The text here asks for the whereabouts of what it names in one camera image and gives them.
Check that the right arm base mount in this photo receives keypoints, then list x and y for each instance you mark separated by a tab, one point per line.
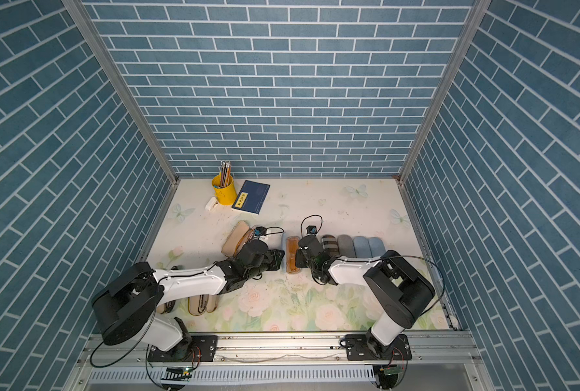
365	347

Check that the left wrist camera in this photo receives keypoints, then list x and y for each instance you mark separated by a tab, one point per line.
259	232

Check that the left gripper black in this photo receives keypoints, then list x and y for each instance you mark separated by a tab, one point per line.
273	255

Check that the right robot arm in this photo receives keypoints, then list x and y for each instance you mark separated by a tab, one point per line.
402	292

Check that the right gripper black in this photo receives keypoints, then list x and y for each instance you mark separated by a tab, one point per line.
300	258

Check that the plaid case red glasses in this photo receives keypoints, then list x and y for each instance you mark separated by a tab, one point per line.
330	245

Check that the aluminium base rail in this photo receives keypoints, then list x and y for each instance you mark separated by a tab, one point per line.
441	360

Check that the dark blue book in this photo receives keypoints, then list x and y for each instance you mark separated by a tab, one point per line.
251	197

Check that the beige case striped glasses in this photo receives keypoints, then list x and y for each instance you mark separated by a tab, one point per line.
239	236

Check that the blue case orange glasses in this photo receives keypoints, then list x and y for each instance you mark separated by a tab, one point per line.
291	248

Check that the blue case white glasses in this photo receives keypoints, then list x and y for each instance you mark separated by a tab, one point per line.
376	246

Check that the yellow pen cup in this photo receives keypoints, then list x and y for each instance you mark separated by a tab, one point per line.
224	195

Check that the pencils in cup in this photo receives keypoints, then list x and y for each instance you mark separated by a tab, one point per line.
225	174

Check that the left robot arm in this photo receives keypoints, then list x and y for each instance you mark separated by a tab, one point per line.
127	305

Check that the beige case black glasses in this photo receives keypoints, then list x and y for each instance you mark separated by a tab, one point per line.
165	307

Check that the white eraser sharpener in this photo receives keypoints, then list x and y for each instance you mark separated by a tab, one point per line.
212	203

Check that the blue case yellow glasses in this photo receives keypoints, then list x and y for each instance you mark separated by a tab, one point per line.
362	247

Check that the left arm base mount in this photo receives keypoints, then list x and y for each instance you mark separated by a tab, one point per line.
193	349

